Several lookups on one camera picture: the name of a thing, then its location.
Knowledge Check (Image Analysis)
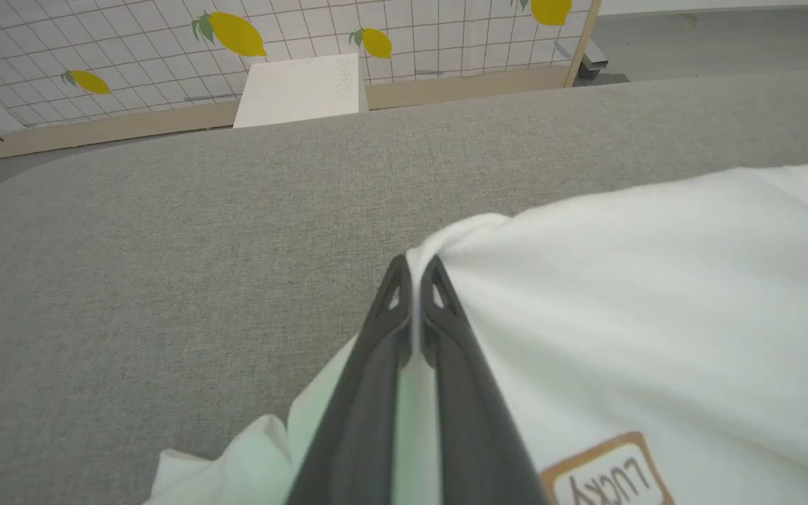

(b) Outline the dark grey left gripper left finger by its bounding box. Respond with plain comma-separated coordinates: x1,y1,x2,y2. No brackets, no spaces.
283,253,415,505

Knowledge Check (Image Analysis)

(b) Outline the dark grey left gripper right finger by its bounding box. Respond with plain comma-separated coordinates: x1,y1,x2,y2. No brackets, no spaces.
420,255,550,505

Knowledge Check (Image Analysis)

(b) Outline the white t-shirt with label patch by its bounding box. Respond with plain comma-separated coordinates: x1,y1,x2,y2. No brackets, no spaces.
143,159,808,505

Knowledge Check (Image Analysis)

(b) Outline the grey fabric sofa seat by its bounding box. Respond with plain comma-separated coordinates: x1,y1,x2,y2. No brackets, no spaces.
0,68,808,505

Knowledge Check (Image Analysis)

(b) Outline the white rectangular box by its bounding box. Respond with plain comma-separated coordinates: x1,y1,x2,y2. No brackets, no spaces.
232,52,370,130

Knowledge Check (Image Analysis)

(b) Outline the grey metal stand leg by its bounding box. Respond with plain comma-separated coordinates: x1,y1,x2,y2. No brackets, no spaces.
575,38,610,80

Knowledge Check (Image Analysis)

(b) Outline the lemon print grid partition screen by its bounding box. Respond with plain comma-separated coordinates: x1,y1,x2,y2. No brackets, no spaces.
0,0,603,166

